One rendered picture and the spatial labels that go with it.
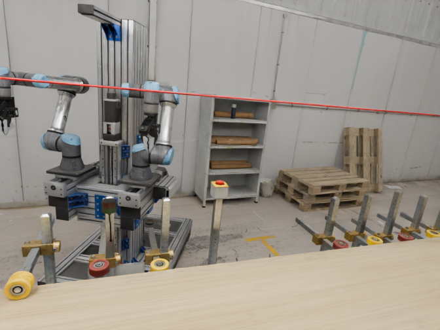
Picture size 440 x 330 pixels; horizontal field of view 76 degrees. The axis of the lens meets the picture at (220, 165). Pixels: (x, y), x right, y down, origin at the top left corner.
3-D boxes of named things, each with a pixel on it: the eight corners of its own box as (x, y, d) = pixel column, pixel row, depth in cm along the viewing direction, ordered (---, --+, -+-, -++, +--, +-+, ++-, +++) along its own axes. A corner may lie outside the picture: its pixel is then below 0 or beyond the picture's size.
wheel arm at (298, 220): (294, 222, 197) (295, 217, 195) (298, 222, 198) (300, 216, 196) (338, 258, 157) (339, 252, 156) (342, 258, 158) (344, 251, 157)
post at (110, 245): (107, 285, 138) (105, 194, 125) (114, 284, 139) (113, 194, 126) (106, 290, 135) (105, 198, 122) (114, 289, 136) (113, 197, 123)
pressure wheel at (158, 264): (146, 287, 125) (146, 264, 122) (156, 276, 132) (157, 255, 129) (161, 293, 122) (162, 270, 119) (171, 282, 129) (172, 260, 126)
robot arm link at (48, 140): (54, 150, 185) (74, 73, 191) (35, 147, 188) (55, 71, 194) (67, 154, 197) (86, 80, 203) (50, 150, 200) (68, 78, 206)
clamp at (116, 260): (90, 264, 133) (90, 254, 131) (120, 260, 137) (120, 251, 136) (88, 271, 128) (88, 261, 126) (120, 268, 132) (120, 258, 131)
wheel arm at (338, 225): (324, 220, 205) (325, 215, 204) (327, 219, 206) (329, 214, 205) (372, 254, 165) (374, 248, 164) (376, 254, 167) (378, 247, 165)
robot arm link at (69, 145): (72, 157, 185) (71, 137, 181) (55, 154, 188) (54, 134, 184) (85, 154, 196) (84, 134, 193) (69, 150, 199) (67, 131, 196)
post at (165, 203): (158, 281, 147) (162, 196, 134) (165, 280, 148) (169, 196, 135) (159, 286, 144) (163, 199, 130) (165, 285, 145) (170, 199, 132)
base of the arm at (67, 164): (69, 164, 203) (68, 150, 200) (88, 166, 201) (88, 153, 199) (54, 169, 188) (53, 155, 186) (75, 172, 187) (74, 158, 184)
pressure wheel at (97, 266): (90, 281, 125) (90, 258, 122) (109, 278, 128) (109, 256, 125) (88, 293, 118) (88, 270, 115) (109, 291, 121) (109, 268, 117)
